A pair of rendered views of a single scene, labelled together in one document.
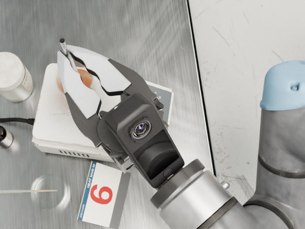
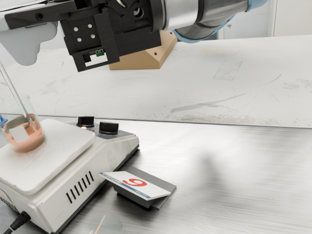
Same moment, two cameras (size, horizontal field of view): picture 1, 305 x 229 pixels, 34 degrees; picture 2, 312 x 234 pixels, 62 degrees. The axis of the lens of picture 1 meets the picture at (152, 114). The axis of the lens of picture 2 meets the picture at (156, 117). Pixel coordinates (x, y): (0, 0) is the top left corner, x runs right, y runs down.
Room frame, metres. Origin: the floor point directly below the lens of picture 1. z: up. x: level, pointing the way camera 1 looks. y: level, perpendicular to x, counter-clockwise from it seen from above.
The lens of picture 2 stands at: (-0.08, 0.28, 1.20)
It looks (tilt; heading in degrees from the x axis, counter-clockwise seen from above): 33 degrees down; 300
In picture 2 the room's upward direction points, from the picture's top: 10 degrees counter-clockwise
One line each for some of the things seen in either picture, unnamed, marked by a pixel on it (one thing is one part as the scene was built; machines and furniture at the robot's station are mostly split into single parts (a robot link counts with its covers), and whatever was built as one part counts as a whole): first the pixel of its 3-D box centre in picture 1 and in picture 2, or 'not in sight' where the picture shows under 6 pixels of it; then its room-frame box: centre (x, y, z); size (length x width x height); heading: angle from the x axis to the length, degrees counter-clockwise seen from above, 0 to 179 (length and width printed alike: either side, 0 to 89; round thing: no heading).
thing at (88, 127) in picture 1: (96, 117); (50, 11); (0.15, 0.06, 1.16); 0.09 x 0.05 x 0.02; 42
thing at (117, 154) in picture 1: (146, 149); (108, 19); (0.12, 0.01, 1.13); 0.12 x 0.08 x 0.09; 41
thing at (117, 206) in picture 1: (105, 195); (138, 180); (0.09, 0.07, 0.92); 0.09 x 0.06 x 0.04; 168
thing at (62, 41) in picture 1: (75, 72); (3, 71); (0.22, 0.10, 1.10); 0.01 x 0.01 x 0.20
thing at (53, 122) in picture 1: (79, 105); (40, 150); (0.21, 0.11, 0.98); 0.12 x 0.12 x 0.01; 82
